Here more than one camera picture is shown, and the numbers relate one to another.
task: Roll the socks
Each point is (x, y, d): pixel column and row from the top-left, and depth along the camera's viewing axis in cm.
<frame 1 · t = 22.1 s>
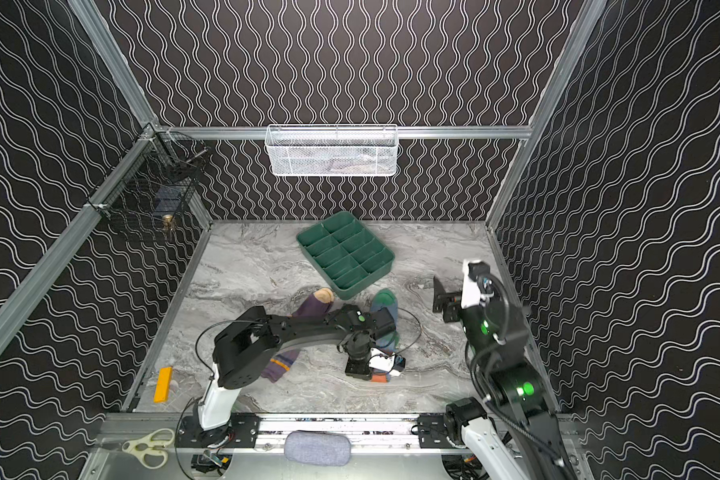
left hand: (374, 379, 81), fingers closed
right hand: (457, 273, 65), fingers open
green compartment tray: (345, 253, 105), point 6 cm above the table
yellow block: (163, 385, 84), on the table
purple sock tan toe: (317, 303, 99), on the table
blue sock orange cuff: (380, 299, 100), on the table

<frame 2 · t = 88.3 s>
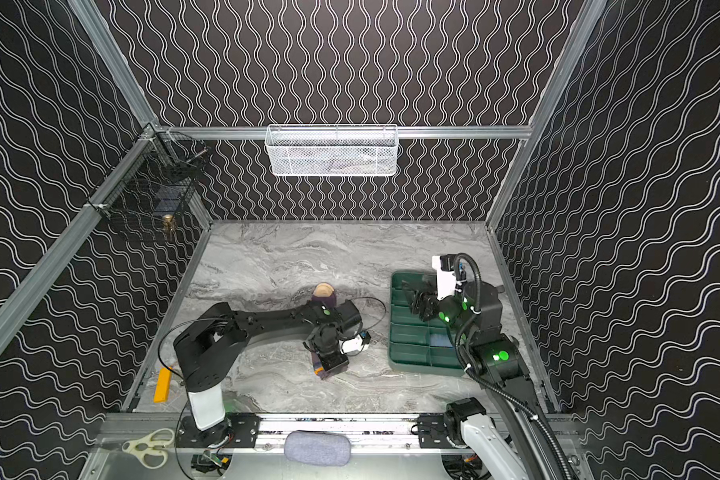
left hand: (344, 377, 82), fingers closed
right hand: (414, 280, 70), fingers open
green compartment tray: (416, 346, 90), on the table
purple sock tan toe: (325, 292, 103), on the table
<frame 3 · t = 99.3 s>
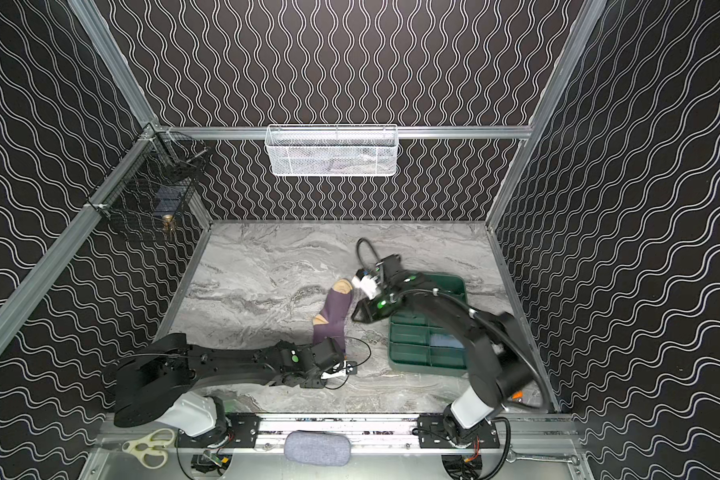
left hand: (328, 369, 83), fingers closed
right hand: (359, 318, 85), fingers open
purple sock tan toe: (330, 323, 95), on the table
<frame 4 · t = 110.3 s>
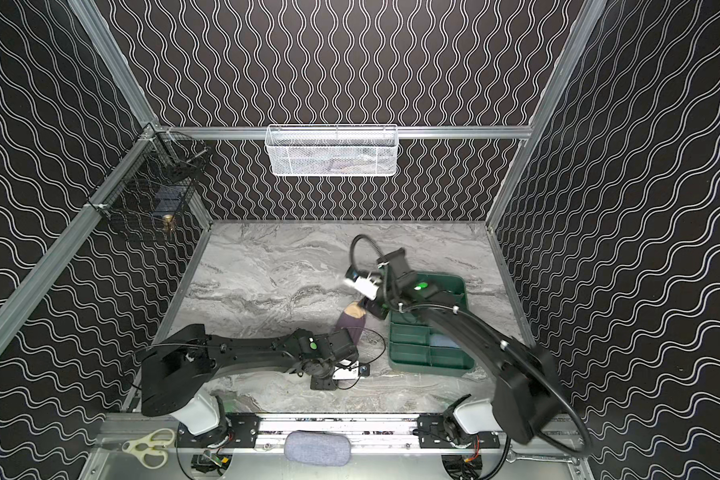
left hand: (339, 380, 82), fingers closed
right hand: (366, 296, 83), fingers open
purple sock tan toe: (353, 319, 95), on the table
